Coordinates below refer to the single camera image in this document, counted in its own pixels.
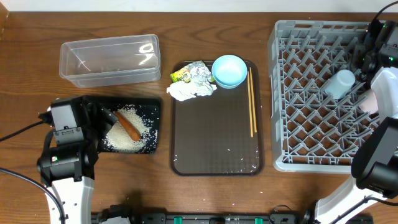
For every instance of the clear plastic container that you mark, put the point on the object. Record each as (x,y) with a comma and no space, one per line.
(111,61)

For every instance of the light blue cup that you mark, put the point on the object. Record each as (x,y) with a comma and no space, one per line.
(340,84)

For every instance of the light blue small bowl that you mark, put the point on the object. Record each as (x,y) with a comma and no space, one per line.
(229,71)

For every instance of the pile of white rice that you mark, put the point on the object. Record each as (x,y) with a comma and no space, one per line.
(145,119)

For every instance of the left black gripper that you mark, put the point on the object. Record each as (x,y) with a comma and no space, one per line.
(101,116)

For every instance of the pink cup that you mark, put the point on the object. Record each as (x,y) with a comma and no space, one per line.
(369,102)

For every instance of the black rectangular tray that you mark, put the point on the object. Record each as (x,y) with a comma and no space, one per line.
(113,103)

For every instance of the brown serving tray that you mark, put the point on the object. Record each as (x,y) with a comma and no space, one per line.
(210,135)

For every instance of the orange carrot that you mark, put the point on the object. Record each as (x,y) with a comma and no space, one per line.
(132,132)

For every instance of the grey dishwasher rack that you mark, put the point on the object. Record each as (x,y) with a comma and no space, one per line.
(312,131)

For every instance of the crumpled silver foil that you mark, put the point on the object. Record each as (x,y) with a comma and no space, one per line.
(200,74)

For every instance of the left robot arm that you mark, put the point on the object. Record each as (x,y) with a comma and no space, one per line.
(66,165)

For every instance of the crumpled white tissue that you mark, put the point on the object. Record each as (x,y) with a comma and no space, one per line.
(182,91)

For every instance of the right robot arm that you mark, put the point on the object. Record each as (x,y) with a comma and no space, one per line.
(374,168)

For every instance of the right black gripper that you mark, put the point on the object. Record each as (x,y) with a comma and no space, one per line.
(369,47)

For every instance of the yellow green snack wrapper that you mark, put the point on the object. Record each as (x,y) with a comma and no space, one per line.
(184,73)

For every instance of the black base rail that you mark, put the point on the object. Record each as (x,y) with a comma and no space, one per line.
(281,214)

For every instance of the right wooden chopstick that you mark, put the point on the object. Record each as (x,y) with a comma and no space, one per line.
(251,89)

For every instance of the wooden chopstick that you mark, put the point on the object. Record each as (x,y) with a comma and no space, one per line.
(251,89)
(250,107)

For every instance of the left wooden chopstick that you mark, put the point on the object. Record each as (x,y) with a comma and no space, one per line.
(250,107)

